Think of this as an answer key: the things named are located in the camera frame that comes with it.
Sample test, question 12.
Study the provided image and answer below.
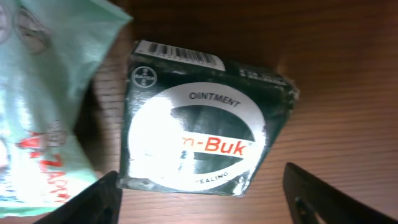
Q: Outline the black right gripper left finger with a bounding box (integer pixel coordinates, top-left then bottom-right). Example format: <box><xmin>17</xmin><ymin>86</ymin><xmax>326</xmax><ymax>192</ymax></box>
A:
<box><xmin>34</xmin><ymin>171</ymin><xmax>123</xmax><ymax>224</ymax></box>

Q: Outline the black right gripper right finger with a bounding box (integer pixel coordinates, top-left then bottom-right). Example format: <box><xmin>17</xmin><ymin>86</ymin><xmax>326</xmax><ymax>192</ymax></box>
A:
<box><xmin>282</xmin><ymin>162</ymin><xmax>397</xmax><ymax>224</ymax></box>

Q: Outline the dark green ointment box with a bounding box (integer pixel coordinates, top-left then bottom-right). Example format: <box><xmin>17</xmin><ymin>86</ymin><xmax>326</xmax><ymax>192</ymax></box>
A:
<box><xmin>119</xmin><ymin>40</ymin><xmax>299</xmax><ymax>197</ymax></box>

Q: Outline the mint green wipes pack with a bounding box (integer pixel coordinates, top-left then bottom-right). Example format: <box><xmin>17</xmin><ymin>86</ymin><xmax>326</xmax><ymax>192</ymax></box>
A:
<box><xmin>1</xmin><ymin>0</ymin><xmax>131</xmax><ymax>217</ymax></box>

